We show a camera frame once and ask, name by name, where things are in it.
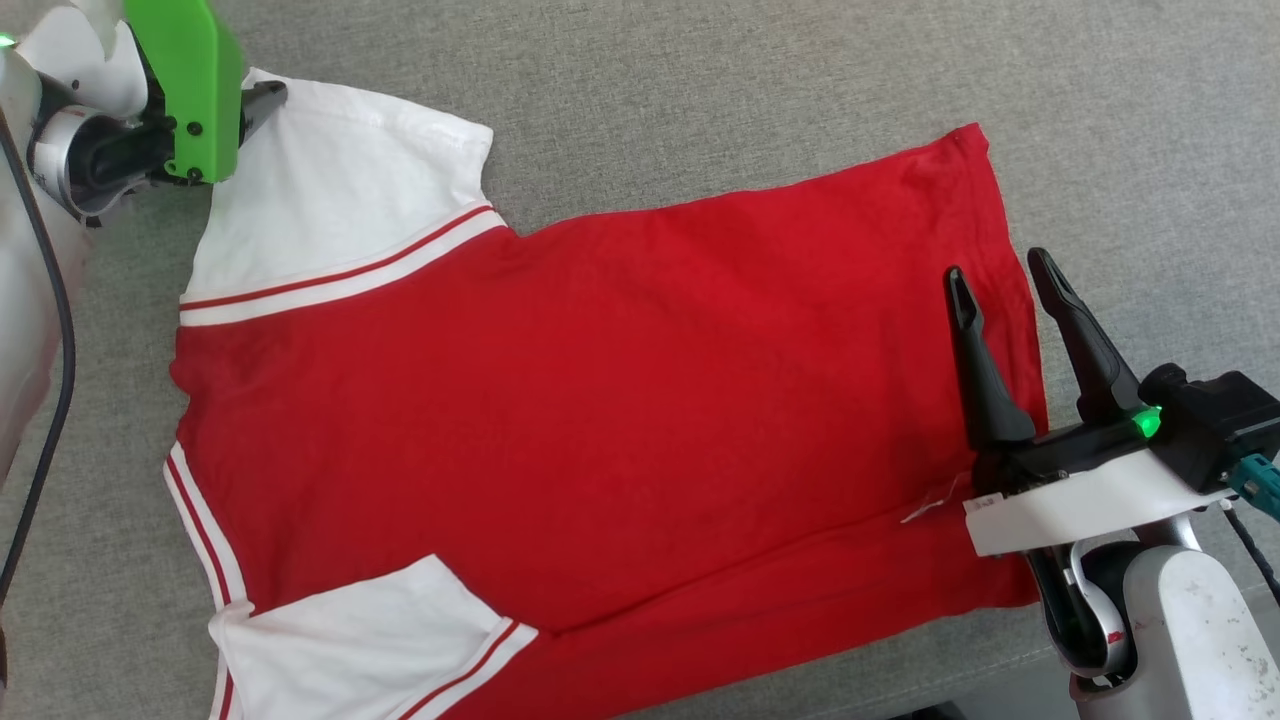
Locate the red and white t-shirt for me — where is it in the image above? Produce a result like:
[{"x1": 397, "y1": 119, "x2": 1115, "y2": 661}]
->
[{"x1": 163, "y1": 68, "x2": 1051, "y2": 720}]

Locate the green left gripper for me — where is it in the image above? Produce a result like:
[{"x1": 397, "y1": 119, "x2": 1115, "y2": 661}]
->
[{"x1": 122, "y1": 0, "x2": 289, "y2": 187}]

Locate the right camera cable teal plug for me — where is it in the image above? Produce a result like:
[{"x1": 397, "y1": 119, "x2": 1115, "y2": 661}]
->
[{"x1": 1225, "y1": 452, "x2": 1280, "y2": 606}]

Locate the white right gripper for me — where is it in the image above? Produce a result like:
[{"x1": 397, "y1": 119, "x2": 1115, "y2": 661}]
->
[{"x1": 945, "y1": 248, "x2": 1236, "y2": 558}]

